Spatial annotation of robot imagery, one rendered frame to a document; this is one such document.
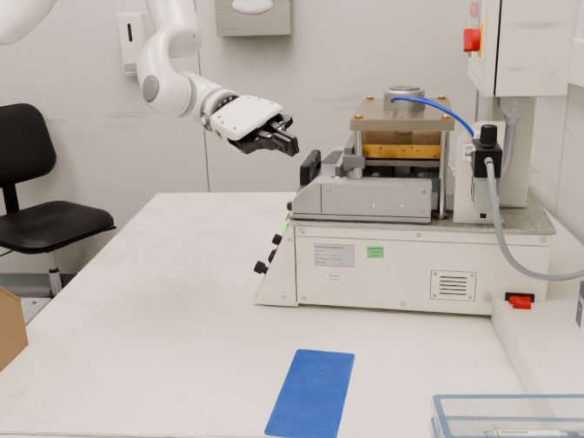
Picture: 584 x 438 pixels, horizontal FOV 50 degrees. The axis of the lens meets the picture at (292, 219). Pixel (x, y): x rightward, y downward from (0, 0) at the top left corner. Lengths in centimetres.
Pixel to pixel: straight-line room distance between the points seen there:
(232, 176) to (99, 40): 82
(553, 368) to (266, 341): 46
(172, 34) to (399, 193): 50
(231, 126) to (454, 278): 48
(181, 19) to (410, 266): 63
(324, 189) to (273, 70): 169
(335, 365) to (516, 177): 49
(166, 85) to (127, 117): 183
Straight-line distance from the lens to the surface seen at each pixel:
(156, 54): 115
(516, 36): 108
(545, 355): 103
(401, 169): 123
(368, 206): 112
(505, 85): 108
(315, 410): 94
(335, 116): 278
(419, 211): 112
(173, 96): 112
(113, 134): 298
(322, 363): 104
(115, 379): 106
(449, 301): 118
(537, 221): 118
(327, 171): 132
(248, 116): 106
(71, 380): 108
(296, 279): 119
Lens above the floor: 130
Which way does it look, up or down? 19 degrees down
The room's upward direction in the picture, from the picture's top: 2 degrees counter-clockwise
